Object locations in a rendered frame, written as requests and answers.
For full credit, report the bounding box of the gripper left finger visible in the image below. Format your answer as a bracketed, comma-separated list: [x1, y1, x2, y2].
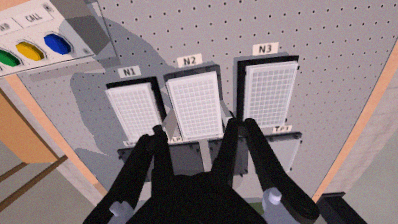
[83, 109, 178, 224]

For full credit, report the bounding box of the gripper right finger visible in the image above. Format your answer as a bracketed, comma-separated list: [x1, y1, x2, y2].
[196, 100, 320, 224]

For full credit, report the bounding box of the grey control panel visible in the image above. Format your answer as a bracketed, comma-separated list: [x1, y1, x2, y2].
[0, 0, 117, 78]

